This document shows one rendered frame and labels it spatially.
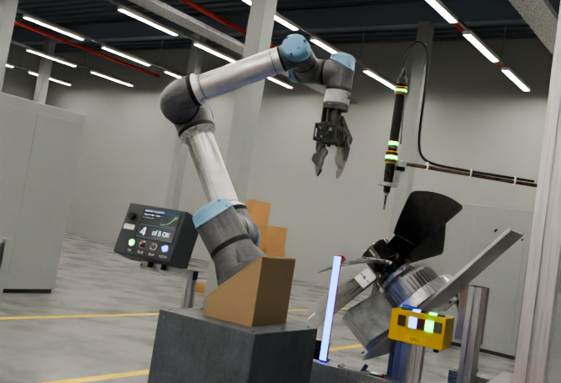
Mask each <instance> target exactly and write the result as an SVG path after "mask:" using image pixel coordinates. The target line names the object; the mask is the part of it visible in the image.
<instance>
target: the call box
mask: <svg viewBox="0 0 561 383"><path fill-rule="evenodd" d="M429 313H430V312H429ZM429 313H428V314H423V313H421V312H415V311H413V310H402V307H396V308H392V316H391V322H390V328H389V334H388V338H389V339H391V340H398V341H401V342H406V343H409V344H413V345H420V346H424V347H427V348H431V349H433V352H436V353H438V352H439V351H440V350H445V349H448V348H451V345H452V333H453V326H454V320H455V318H454V317H453V316H449V315H446V316H445V317H440V316H437V315H438V314H437V315H429ZM398 315H405V316H406V322H405V326H401V325H398V324H397V319H398ZM409 317H414V318H418V319H423V320H430V321H434V322H438V323H442V333H441V334H437V333H433V330H432V332H429V331H425V328H424V330H418V329H417V327H416V329H413V328H410V327H408V323H409Z"/></svg>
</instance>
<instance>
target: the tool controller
mask: <svg viewBox="0 0 561 383"><path fill-rule="evenodd" d="M140 224H150V225H151V226H150V229H149V233H148V236H147V239H146V238H141V237H137V236H136V234H137V231H138V229H139V225H140ZM198 233H199V232H198V230H197V229H196V228H195V224H194V222H193V215H192V214H190V213H188V212H187V211H182V210H176V209H166V208H160V207H155V206H149V205H144V204H134V203H131V204H130V206H129V209H128V212H127V214H126V217H125V219H124V223H123V226H122V228H121V230H120V233H119V237H118V239H117V242H116V245H115V247H114V252H115V253H117V254H120V255H122V256H123V257H125V258H128V259H130V260H134V261H138V262H141V260H142V261H146V262H148V264H147V267H150V268H152V266H153V263H155V264H158V265H161V267H160V269H161V270H165V268H166V266H170V267H175V268H179V269H187V268H188V265H189V262H190V257H191V255H192V252H193V249H194V247H195V242H196V240H197V237H198ZM131 239H134V240H135V244H134V245H133V246H130V245H129V241H130V240H131ZM141 241H145V242H146V245H145V247H144V248H140V247H139V244H140V242H141ZM153 243H156V244H157V249H156V250H152V249H151V248H150V246H151V245H152V244H153ZM164 245H168V246H169V250H168V251H167V252H166V253H164V252H163V251H162V247H163V246H164Z"/></svg>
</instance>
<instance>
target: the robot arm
mask: <svg viewBox="0 0 561 383"><path fill-rule="evenodd" d="M354 69H355V58H354V57H353V56H351V55H350V54H348V53H333V54H332V55H331V57H330V60H324V59H316V56H315V55H314V53H313V52H312V50H311V45H310V44H309V43H308V42H307V41H306V39H305V38H304V37H303V36H301V35H300V34H291V35H289V36H287V37H286V38H285V39H284V40H283V42H282V44H281V45H280V46H278V47H275V48H272V49H269V50H266V51H264V52H262V53H257V54H255V55H253V56H250V57H248V58H243V59H241V60H239V61H236V62H233V63H230V64H227V65H225V66H223V67H220V68H216V69H213V70H211V71H209V72H206V73H202V74H200V75H195V74H193V73H192V74H189V75H187V76H184V77H182V78H179V79H177V80H175V81H173V82H172V83H171V84H170V85H168V86H167V87H166V88H165V89H164V91H163V92H162V94H161V96H160V101H159V106H160V109H161V112H162V114H163V115H164V116H165V117H166V118H167V119H168V120H169V121H170V122H171V123H173V124H174V126H175V128H176V130H177V133H178V135H179V139H180V141H181V143H183V144H187V146H188V148H189V151H190V155H191V157H192V159H193V162H194V164H195V168H196V171H197V173H198V175H199V178H200V182H201V184H202V187H203V190H204V192H205V196H206V198H207V200H208V204H206V205H204V206H203V207H201V208H200V209H199V210H197V211H196V213H195V214H194V216H193V222H194V224H195V228H196V229H197V230H198V232H199V234H200V237H201V239H202V240H203V242H204V244H205V247H206V249H207V250H208V252H209V254H210V257H211V258H212V260H213V261H214V264H215V273H216V278H217V284H218V286H220V285H222V284H223V283H225V282H226V281H227V280H228V279H230V278H231V277H232V276H234V275H236V274H237V273H238V272H240V271H241V270H242V269H244V268H245V267H246V266H247V265H249V264H250V263H252V262H253V261H255V260H256V259H258V258H259V257H260V256H262V255H264V256H267V255H265V254H264V253H263V252H262V251H261V250H260V249H259V248H258V245H259V243H260V231H259V230H258V227H257V226H256V224H255V223H253V222H252V220H251V218H250V214H249V212H248V209H247V208H246V206H245V204H242V203H240V202H239V200H238V198H237V196H236V193H235V190H234V187H233V185H232V183H231V181H230V176H229V175H228V172H227V170H226V167H225V164H224V161H223V159H222V157H221V154H220V151H219V148H218V146H217V143H216V142H215V137H214V134H215V131H216V127H215V116H214V113H213V111H212V109H211V107H210V106H209V105H208V104H207V103H206V102H205V101H206V100H207V99H210V98H214V97H216V96H219V95H221V94H224V93H228V92H230V91H233V90H236V89H238V88H242V87H244V86H247V85H250V84H252V83H256V82H259V81H261V80H263V79H266V78H270V77H273V76H275V75H277V74H280V73H284V72H287V71H288V75H289V80H290V81H291V82H295V83H308V84H319V85H326V92H325V98H324V103H323V108H322V114H321V122H320V123H315V127H314V133H313V140H315V141H317V142H316V153H314V154H313V155H312V157H311V161H312V162H313V163H314V164H315V172H316V176H319V174H320V173H321V171H322V170H321V168H322V165H323V164H324V158H325V157H326V156H327V154H328V150H327V149H326V146H327V147H331V145H335V146H336V155H335V163H336V165H337V171H336V178H337V179H339V178H340V176H341V174H342V172H343V169H344V168H345V165H346V161H347V159H348V155H349V153H350V145H351V142H352V136H351V133H350V131H349V128H348V127H347V125H346V121H345V119H344V117H343V116H341V113H347V110H348V106H349V103H350V98H351V87H352V81H353V75H354V73H355V71H354ZM316 128H317V131H316ZM315 131H316V137H315Z"/></svg>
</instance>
